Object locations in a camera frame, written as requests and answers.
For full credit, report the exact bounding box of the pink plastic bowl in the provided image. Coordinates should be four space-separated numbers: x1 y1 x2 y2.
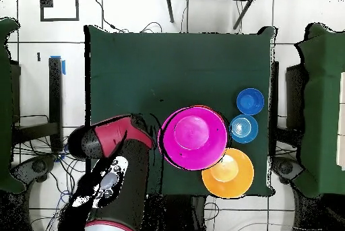
157 106 229 171

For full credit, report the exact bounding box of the small dark blue bowl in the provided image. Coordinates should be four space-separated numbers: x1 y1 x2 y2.
236 88 265 116

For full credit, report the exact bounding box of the dark green table cloth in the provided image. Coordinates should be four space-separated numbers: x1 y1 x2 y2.
84 24 276 197

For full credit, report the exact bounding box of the translucent teal plastic bowl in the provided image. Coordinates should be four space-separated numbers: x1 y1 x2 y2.
229 114 259 144

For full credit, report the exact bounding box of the orange plastic bowl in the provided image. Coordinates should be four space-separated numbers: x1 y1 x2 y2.
201 147 255 199

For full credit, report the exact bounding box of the blue tape strip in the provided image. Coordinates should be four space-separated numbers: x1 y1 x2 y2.
50 55 67 75

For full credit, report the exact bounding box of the green cloth side table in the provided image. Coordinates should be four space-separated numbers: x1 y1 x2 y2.
0 17 26 194
293 22 345 199

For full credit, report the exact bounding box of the white box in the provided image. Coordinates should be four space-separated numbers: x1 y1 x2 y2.
336 71 345 171

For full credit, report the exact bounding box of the black table frame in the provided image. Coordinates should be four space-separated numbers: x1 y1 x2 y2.
11 57 64 152

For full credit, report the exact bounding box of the thin black cable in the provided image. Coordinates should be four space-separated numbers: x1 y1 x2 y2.
91 0 129 33

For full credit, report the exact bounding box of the tangle of cables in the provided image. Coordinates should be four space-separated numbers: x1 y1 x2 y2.
11 127 90 231

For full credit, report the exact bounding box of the black pedestal foot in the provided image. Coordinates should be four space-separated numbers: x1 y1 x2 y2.
271 156 305 185
11 154 58 184

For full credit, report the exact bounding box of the grey square frame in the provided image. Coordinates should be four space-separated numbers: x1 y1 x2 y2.
39 0 80 22

